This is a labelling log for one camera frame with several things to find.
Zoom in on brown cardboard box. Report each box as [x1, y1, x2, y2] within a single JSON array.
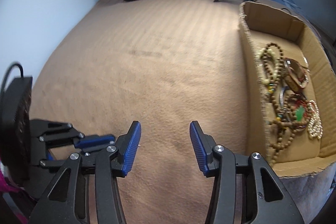
[[239, 2, 335, 177]]

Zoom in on long brown wooden bead necklace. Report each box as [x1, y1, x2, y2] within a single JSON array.
[[258, 42, 312, 168]]

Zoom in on red cord jade pendant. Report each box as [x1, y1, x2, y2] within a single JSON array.
[[287, 97, 308, 122]]

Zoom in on brown leather bracelets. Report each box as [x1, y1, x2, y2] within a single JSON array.
[[283, 57, 310, 90]]

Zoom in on white pearl necklace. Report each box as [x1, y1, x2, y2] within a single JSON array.
[[307, 99, 324, 140]]

